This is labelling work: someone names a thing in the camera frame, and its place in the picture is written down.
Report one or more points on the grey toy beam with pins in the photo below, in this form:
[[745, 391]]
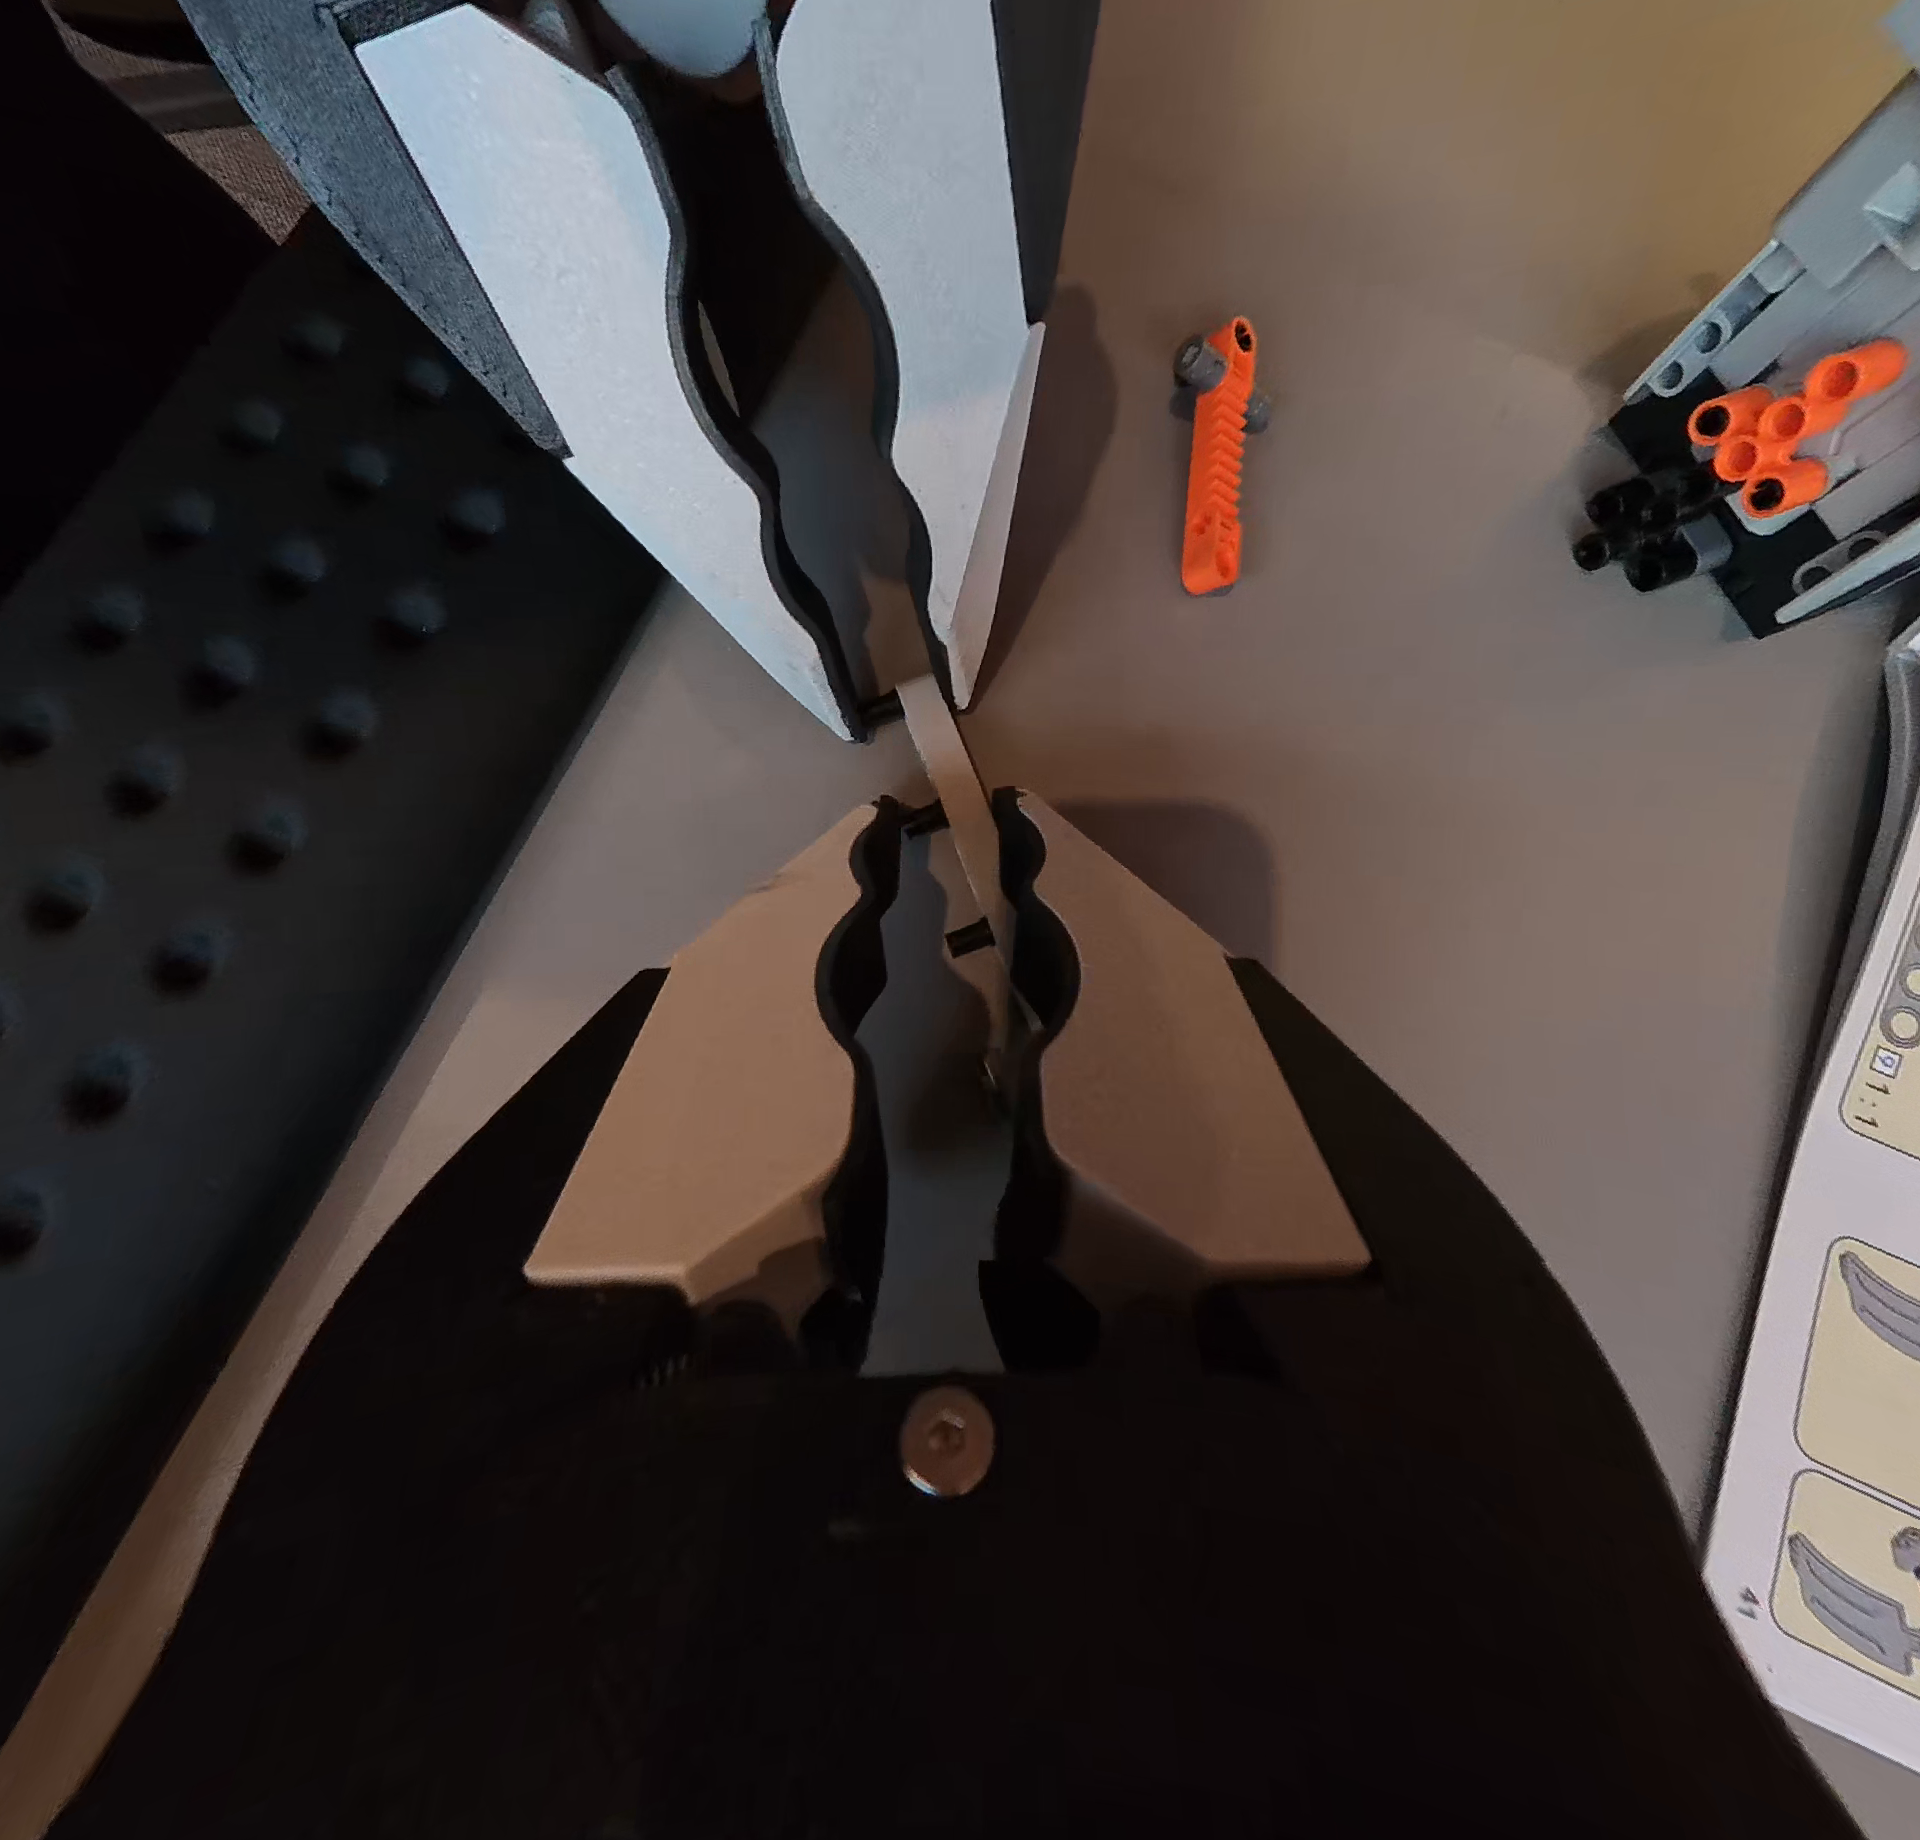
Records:
[[952, 761]]

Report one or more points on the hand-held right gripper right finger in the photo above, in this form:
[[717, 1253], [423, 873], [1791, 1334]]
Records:
[[1186, 1107]]

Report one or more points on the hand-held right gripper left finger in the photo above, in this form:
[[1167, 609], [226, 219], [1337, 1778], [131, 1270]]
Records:
[[707, 1090]]

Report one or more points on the black studded mat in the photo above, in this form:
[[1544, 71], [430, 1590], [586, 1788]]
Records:
[[226, 822]]

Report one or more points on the orange toothed toy beam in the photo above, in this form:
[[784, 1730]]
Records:
[[1219, 477]]

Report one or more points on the grey orange toy brick model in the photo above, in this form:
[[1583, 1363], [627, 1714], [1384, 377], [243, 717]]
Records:
[[1771, 431]]

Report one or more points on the white instruction booklet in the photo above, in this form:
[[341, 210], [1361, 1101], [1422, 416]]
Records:
[[1847, 1345]]

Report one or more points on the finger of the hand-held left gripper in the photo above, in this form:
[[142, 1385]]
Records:
[[556, 251], [916, 146]]

